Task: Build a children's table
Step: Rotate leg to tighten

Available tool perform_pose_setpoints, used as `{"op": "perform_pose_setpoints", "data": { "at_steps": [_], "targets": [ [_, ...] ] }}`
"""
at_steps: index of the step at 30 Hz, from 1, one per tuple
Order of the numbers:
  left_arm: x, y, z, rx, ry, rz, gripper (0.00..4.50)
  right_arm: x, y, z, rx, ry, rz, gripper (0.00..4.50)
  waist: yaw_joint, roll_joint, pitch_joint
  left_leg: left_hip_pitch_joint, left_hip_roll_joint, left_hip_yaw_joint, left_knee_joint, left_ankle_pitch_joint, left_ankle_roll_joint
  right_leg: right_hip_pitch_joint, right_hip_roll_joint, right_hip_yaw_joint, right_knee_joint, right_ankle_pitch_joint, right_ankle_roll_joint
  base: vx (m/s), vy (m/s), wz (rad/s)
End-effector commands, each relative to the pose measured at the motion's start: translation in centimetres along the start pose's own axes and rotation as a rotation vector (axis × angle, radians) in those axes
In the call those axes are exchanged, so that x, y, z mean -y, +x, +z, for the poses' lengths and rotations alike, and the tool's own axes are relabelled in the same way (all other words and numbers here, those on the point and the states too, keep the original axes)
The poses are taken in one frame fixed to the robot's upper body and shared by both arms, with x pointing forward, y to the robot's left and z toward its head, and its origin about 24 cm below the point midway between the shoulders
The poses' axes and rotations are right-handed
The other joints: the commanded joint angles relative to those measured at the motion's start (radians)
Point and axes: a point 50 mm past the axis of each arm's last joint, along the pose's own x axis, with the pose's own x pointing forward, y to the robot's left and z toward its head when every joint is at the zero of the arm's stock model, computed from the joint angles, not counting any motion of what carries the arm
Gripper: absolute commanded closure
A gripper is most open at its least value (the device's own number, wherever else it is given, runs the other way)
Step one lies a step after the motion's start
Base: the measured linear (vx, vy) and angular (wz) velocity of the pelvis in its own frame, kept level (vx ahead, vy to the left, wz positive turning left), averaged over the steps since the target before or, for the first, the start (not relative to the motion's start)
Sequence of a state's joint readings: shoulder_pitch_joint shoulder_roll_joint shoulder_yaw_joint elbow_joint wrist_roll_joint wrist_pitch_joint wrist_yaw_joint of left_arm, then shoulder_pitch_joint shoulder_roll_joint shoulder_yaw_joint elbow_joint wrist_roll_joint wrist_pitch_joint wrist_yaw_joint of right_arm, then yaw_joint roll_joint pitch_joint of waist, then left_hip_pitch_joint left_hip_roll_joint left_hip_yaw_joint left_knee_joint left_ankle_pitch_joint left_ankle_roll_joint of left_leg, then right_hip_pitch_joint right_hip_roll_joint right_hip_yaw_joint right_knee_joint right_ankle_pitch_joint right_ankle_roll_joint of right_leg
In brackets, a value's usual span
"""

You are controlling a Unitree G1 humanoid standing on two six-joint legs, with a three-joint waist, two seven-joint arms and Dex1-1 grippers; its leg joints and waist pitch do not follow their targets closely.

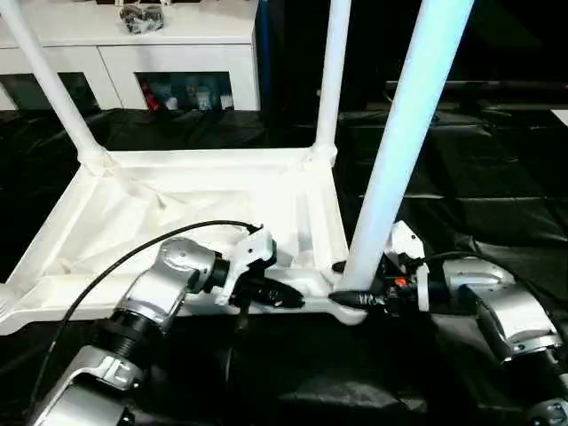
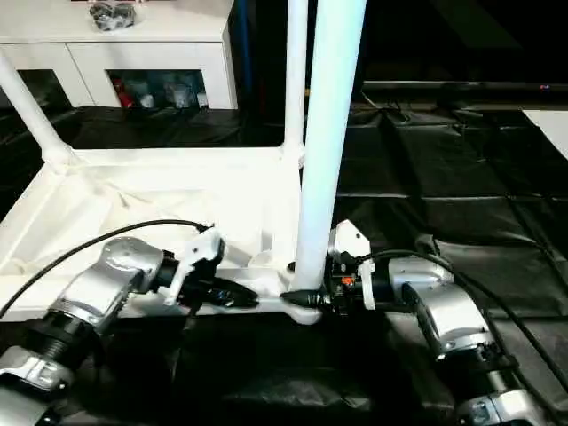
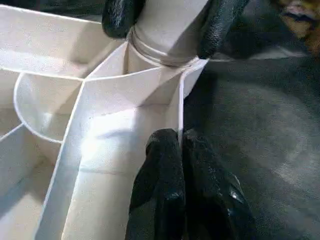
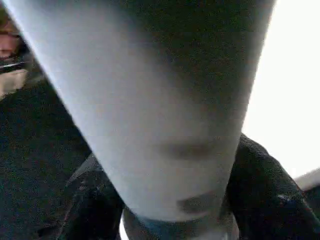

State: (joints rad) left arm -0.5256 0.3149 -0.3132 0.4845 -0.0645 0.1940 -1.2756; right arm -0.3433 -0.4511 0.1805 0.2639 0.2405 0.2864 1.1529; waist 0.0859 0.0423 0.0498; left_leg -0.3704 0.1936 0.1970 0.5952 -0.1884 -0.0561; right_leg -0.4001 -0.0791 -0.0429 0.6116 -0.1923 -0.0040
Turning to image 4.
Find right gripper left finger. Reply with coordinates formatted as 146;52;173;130
37;153;126;240

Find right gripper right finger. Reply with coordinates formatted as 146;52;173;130
226;133;320;240

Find white plastic table top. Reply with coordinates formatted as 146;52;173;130
119;0;320;240

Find white plastic table leg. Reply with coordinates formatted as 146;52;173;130
2;0;278;223

